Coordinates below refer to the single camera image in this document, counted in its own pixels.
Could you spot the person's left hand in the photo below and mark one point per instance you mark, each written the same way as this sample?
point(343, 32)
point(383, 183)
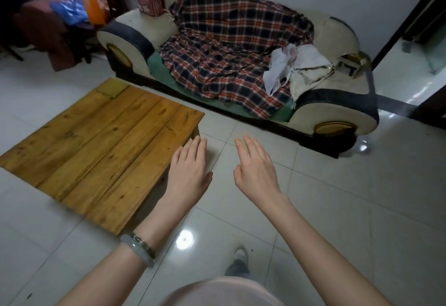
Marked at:
point(188, 180)

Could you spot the person's right hand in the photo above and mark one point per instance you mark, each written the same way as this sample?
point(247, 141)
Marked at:
point(258, 177)

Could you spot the yellow cloth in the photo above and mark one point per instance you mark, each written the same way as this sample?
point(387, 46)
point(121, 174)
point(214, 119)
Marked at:
point(112, 88)

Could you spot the person's right forearm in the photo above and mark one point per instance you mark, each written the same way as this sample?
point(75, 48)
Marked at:
point(324, 257)

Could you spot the person's left forearm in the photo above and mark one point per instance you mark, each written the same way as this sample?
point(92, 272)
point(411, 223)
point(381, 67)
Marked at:
point(122, 264)

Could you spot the person's white shoe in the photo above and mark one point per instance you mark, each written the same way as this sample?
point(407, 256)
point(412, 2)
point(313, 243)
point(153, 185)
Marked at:
point(241, 254)

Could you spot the person's grey trousers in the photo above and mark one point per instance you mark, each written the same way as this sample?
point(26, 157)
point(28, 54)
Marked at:
point(237, 269)

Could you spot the person's pink shirt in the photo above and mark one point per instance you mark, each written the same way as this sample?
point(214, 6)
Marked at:
point(223, 293)

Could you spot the pale jade bangle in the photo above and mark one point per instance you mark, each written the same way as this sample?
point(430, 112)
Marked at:
point(137, 251)

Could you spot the wooden table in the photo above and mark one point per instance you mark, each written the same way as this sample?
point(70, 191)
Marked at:
point(104, 149)

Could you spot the cream sofa with green cover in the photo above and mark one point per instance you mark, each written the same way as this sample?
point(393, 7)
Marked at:
point(334, 114)

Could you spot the white garment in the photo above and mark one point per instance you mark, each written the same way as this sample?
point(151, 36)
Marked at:
point(282, 65)

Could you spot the green sofa cover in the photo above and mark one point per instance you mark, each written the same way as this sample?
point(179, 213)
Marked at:
point(160, 68)

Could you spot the plaid blanket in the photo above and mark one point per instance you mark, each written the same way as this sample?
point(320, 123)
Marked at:
point(226, 48)

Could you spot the small open box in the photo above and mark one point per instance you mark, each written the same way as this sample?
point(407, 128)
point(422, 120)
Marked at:
point(352, 63)

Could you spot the orange plastic bag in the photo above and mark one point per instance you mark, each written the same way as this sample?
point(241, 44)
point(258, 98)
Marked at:
point(95, 6)

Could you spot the table with pink cover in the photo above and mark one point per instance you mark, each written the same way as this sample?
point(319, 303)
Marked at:
point(48, 34)

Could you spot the blue plastic bag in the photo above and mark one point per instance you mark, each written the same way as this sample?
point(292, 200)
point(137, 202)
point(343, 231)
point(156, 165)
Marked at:
point(69, 9)

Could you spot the dark door frame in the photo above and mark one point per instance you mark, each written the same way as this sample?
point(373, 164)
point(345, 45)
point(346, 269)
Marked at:
point(407, 20)

